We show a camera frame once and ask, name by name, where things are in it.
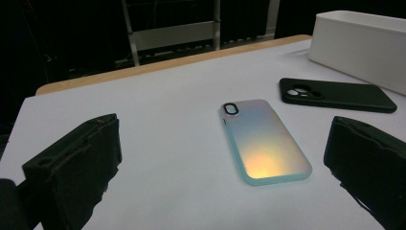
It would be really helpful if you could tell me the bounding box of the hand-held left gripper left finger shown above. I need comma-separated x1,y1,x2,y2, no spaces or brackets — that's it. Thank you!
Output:
21,113,124,230

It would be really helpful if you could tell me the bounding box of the black phone case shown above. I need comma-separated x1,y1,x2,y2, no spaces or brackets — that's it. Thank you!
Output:
279,77,398,114

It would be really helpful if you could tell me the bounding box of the white plastic box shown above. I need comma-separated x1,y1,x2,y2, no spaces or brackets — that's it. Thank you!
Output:
307,10,406,96

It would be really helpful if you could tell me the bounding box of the iridescent phone case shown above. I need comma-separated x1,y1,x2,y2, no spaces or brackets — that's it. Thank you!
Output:
219,99,313,187

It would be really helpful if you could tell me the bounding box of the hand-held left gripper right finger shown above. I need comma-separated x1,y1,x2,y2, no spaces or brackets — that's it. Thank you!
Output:
323,115,406,230

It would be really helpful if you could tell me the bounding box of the white metal stand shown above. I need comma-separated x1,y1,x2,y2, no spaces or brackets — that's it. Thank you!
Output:
121,0,282,66

